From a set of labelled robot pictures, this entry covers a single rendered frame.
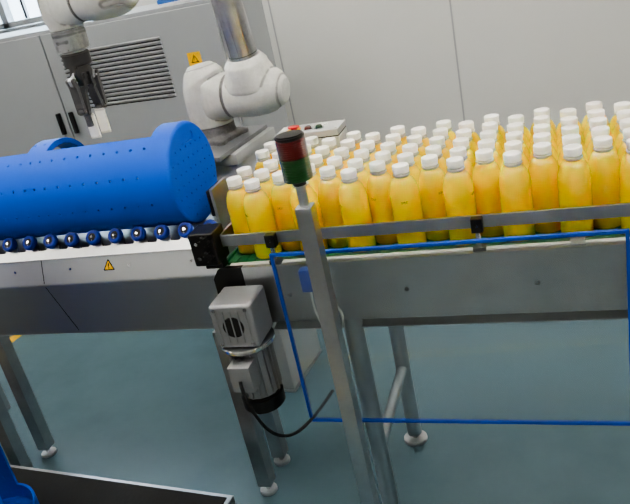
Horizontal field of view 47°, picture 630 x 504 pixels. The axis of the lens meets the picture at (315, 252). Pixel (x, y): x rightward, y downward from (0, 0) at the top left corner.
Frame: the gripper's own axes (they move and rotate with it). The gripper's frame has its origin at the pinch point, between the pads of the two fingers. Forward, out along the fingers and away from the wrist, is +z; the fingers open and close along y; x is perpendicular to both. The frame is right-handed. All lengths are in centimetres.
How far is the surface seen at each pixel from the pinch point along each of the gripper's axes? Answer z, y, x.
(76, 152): 5.2, 7.9, -4.2
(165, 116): 34, -159, -71
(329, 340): 49, 38, 68
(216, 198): 24.1, 3.4, 31.6
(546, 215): 29, 20, 118
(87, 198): 16.7, 14.1, -1.0
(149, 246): 33.6, 11.1, 11.3
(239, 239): 30, 21, 44
